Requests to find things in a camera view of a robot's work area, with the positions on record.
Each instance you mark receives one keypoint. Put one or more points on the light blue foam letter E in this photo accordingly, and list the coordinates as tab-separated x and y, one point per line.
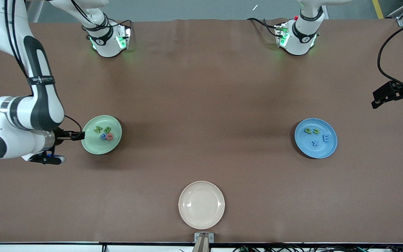
326	138

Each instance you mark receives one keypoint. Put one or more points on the green foam letter N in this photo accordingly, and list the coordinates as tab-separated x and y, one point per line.
98	130
317	130

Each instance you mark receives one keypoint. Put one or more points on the beige plate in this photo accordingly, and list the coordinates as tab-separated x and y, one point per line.
201	204

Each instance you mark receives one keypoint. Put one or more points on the green foam letter B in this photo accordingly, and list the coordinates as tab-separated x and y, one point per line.
107	130

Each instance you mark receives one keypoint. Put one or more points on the metal table edge bracket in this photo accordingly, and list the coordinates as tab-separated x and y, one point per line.
198	238

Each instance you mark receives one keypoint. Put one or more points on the light green plate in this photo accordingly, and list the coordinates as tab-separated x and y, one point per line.
93	143

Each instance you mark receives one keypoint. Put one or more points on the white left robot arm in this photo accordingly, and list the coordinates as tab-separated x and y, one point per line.
299	38

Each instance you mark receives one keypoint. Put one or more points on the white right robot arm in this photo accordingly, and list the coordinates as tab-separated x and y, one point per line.
2	115

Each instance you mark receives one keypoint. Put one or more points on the blue plate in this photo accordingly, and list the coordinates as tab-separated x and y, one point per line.
306	148

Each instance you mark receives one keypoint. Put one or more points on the pinkish red foam letter Q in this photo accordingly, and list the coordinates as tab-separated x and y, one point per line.
111	138

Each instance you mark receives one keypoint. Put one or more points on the brown table mat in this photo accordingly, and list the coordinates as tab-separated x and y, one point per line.
201	87

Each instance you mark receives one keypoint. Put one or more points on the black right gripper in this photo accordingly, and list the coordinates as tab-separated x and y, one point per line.
59	134

